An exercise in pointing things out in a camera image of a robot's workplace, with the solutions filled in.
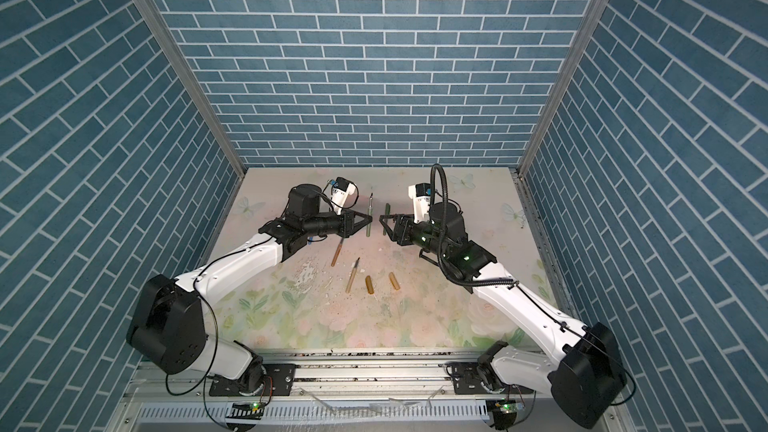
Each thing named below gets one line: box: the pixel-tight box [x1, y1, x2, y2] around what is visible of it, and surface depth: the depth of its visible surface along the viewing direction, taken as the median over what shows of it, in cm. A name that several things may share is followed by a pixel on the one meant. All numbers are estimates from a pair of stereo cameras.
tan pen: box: [346, 256, 361, 294], surface depth 93 cm
